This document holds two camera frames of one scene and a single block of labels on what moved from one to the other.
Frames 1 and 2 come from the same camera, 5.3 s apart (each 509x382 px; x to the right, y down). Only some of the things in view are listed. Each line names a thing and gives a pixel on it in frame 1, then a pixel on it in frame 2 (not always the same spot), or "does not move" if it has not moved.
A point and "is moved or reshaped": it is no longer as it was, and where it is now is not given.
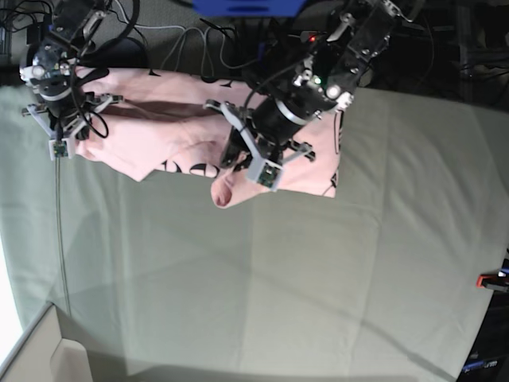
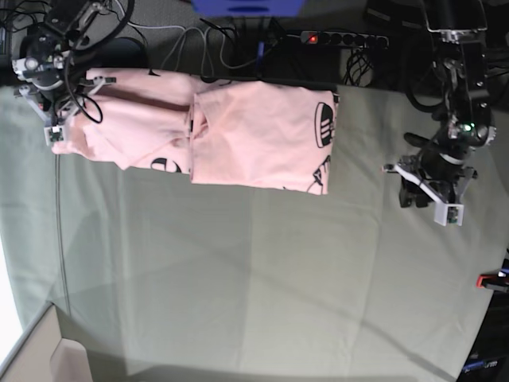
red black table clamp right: (499, 282) does not move
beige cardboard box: (41, 354) does not move
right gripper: (264, 132) to (448, 190)
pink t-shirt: (162, 125) is moved or reshaped
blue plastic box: (248, 8) does not move
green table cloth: (382, 283) does not move
